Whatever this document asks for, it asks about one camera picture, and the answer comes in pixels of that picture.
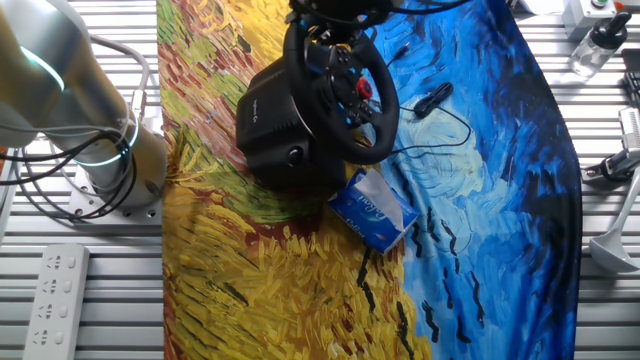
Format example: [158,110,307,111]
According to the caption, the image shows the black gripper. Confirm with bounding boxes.
[285,0,392,47]

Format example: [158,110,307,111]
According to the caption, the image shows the black racing steering wheel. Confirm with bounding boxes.
[282,19,401,166]

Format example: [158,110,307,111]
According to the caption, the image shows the blue tissue pack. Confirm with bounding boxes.
[327,167,421,255]

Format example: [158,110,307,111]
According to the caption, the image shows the painted wheat field cloth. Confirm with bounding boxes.
[155,0,584,360]

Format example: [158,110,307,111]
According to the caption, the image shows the grey emergency stop box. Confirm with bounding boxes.
[562,0,619,41]

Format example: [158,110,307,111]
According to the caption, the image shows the clear spray bottle black cap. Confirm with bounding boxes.
[568,10,633,79]

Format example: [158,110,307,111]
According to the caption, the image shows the white power strip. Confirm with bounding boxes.
[22,243,91,360]

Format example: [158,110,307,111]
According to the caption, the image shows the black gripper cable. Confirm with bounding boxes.
[388,0,472,15]

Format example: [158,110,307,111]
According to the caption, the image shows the black coiled USB cable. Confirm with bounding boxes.
[384,42,474,157]

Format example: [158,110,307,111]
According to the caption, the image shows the thick grey robot cable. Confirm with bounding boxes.
[79,34,152,122]

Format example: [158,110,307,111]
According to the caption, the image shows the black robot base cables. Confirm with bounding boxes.
[0,124,140,221]

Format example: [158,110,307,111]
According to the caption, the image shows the grey camera clamp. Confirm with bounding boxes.
[581,147,640,183]

